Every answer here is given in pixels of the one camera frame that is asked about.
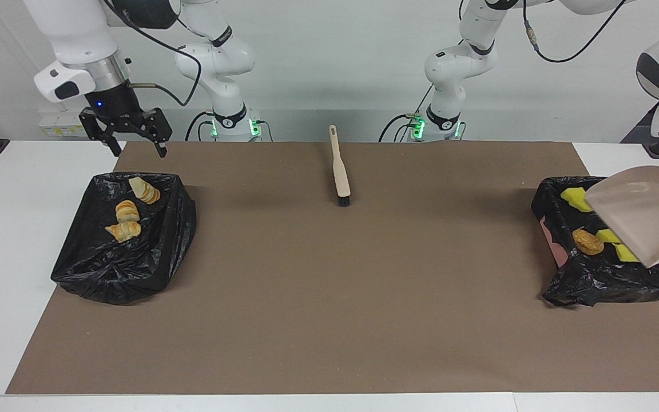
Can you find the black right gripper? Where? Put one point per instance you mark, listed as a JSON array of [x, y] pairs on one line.
[[115, 106]]

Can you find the beige plastic dustpan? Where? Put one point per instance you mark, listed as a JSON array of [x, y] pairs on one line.
[[650, 217]]

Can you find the brown toy bread loaf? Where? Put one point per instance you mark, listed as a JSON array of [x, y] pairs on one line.
[[588, 243]]

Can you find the beige brush with black bristles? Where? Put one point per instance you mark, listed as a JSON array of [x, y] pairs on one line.
[[341, 177]]

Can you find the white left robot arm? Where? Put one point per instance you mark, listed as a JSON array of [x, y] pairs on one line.
[[455, 63]]

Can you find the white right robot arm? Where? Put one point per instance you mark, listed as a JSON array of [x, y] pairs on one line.
[[72, 34]]

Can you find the bin lined with black bag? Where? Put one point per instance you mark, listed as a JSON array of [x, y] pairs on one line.
[[123, 269]]

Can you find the pink plastic bin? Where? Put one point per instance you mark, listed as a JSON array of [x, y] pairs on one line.
[[552, 243]]

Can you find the dark partition panel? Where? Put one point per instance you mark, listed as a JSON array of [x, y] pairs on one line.
[[644, 129]]

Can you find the black garbage bag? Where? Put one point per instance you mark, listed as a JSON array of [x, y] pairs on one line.
[[604, 280]]

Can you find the brown table mat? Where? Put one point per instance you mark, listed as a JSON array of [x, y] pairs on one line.
[[329, 355]]

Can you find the white wall socket box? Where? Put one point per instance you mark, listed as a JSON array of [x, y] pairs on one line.
[[58, 126]]

